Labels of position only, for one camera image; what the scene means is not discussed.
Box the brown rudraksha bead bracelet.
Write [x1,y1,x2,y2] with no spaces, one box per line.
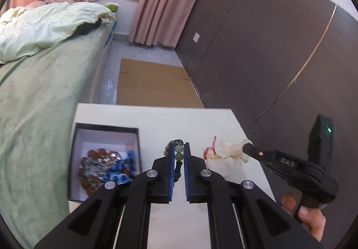
[79,148,132,196]

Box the pink curtain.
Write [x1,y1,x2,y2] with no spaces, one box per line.
[127,0,216,49]

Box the silver chain necklace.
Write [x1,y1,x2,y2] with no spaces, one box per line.
[89,152,124,179]

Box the light green quilt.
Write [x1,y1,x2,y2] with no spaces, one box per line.
[1,2,115,65]

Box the white wall socket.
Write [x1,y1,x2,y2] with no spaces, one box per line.
[192,32,200,43]

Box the bed with green sheet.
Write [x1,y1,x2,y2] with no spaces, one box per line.
[0,2,118,249]

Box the black jewelry box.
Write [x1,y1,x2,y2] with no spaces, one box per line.
[68,123,141,202]

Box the flat cardboard sheet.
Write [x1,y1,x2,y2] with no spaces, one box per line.
[117,59,204,109]

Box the right hand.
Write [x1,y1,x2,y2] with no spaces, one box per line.
[281,194,326,242]

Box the green black bead bracelet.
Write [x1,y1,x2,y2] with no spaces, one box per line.
[164,139,185,183]

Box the cream organza pouch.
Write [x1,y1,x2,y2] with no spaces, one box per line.
[203,136,252,177]

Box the blue fabric flower ornament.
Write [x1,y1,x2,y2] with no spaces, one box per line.
[102,150,137,184]

